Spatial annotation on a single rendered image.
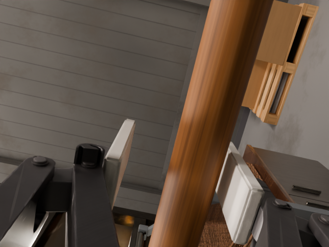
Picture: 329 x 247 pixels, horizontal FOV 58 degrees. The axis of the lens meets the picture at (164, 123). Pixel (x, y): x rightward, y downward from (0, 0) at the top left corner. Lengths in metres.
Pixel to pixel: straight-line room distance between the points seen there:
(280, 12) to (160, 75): 1.56
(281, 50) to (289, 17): 0.28
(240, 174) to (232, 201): 0.02
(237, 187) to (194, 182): 0.02
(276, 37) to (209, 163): 2.78
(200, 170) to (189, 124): 0.03
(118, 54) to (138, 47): 0.26
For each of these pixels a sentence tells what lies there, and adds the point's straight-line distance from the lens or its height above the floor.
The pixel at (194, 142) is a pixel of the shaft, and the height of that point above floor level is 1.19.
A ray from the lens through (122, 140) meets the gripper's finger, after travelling 0.16.
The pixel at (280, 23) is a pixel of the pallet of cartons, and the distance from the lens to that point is 2.93.
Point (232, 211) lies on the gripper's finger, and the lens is 0.16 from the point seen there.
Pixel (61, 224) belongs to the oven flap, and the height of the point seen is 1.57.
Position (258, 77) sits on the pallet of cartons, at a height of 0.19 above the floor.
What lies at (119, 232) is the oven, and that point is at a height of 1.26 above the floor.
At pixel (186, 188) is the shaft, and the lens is 0.17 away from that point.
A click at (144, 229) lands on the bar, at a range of 1.19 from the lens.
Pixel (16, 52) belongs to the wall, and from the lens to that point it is 4.12.
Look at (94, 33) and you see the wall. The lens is 3.79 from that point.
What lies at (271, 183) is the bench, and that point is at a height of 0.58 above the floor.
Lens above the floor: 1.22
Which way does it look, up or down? 3 degrees down
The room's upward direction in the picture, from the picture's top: 78 degrees counter-clockwise
